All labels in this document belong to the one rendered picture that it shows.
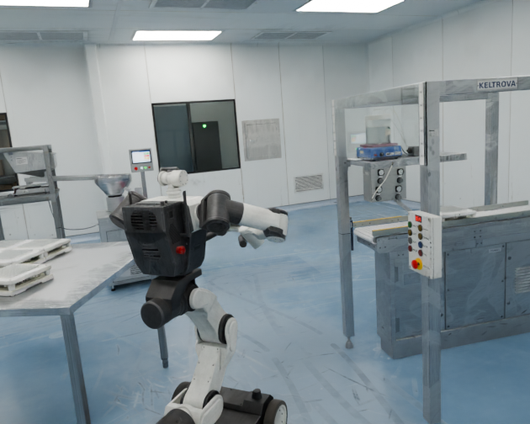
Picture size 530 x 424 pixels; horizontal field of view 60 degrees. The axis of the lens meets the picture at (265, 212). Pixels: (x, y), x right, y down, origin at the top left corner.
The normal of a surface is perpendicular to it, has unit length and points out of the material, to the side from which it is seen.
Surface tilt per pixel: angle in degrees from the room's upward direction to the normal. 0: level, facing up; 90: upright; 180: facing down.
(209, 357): 46
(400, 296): 90
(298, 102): 90
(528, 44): 90
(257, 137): 90
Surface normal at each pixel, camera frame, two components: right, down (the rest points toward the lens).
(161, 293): -0.34, -0.56
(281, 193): 0.36, 0.14
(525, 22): -0.93, 0.14
